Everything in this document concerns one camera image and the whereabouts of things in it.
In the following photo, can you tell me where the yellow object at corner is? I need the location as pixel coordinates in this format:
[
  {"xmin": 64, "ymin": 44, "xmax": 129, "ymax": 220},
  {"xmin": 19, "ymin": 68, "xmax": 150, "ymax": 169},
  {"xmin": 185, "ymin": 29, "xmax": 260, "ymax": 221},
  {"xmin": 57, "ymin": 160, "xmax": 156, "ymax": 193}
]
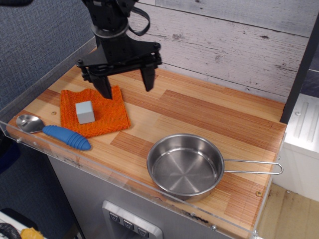
[{"xmin": 20, "ymin": 228, "xmax": 45, "ymax": 239}]

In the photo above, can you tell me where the metal spoon with blue handle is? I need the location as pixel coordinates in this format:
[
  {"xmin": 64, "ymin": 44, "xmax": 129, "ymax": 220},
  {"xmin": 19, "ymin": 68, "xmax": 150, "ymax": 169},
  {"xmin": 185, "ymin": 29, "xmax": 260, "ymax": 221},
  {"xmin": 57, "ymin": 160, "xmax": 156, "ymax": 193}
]
[{"xmin": 16, "ymin": 115, "xmax": 91, "ymax": 150}]

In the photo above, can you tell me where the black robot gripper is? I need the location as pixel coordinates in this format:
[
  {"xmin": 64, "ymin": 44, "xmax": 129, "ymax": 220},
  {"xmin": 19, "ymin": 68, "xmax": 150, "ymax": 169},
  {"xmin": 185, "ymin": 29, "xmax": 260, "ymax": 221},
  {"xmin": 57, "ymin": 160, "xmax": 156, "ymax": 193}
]
[{"xmin": 76, "ymin": 27, "xmax": 161, "ymax": 100}]

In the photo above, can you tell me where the stainless steel pot with handle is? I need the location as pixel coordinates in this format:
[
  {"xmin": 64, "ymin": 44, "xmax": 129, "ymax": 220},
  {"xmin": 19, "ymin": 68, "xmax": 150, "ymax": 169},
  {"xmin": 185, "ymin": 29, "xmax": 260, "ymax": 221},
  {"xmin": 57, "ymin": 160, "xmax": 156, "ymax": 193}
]
[{"xmin": 146, "ymin": 133, "xmax": 284, "ymax": 203}]

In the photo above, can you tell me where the silver dispenser button panel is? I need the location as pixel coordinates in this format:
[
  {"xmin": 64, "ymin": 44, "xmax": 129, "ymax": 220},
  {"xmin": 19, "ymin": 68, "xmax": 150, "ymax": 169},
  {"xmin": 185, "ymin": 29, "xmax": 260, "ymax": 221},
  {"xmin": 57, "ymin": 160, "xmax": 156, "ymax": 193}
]
[{"xmin": 102, "ymin": 200, "xmax": 163, "ymax": 239}]

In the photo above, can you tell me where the black braided cable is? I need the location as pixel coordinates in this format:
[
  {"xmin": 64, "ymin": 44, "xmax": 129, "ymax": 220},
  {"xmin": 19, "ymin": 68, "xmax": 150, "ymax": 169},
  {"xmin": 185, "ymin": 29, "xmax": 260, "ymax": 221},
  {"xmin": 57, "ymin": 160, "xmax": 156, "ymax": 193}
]
[{"xmin": 0, "ymin": 223, "xmax": 21, "ymax": 239}]

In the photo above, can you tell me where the clear acrylic front guard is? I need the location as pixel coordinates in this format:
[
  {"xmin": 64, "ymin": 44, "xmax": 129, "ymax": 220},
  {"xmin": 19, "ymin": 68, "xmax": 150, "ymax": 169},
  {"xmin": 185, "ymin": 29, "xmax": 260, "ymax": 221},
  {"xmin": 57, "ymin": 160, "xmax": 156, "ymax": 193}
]
[{"xmin": 1, "ymin": 116, "xmax": 287, "ymax": 239}]

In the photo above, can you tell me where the white cabinet at right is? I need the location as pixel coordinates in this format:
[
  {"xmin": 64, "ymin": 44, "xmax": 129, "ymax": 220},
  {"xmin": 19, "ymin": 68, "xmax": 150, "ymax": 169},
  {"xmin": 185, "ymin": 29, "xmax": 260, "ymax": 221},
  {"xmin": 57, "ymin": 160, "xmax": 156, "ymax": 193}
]
[{"xmin": 273, "ymin": 94, "xmax": 319, "ymax": 201}]

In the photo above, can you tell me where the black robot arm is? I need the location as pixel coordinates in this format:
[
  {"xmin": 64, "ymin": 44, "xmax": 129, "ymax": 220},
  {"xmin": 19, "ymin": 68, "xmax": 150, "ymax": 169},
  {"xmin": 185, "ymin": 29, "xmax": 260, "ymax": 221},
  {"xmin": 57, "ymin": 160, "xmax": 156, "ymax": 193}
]
[{"xmin": 77, "ymin": 0, "xmax": 161, "ymax": 99}]

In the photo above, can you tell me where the grey wooden block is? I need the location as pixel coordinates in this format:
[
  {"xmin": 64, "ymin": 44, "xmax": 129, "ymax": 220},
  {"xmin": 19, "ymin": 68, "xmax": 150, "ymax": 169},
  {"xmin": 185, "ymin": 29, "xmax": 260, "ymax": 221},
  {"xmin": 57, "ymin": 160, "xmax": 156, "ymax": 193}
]
[{"xmin": 75, "ymin": 101, "xmax": 95, "ymax": 124}]

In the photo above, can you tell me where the dark vertical post right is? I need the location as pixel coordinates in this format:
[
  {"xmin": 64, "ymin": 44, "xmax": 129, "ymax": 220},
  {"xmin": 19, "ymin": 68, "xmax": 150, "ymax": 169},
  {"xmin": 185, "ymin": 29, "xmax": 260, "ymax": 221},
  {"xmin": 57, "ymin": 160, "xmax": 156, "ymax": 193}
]
[{"xmin": 280, "ymin": 15, "xmax": 319, "ymax": 124}]

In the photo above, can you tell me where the orange microfiber cloth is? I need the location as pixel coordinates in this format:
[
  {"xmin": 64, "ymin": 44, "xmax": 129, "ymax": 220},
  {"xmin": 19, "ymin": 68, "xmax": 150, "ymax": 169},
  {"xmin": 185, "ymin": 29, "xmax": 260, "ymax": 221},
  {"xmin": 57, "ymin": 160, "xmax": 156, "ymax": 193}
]
[{"xmin": 60, "ymin": 86, "xmax": 131, "ymax": 138}]

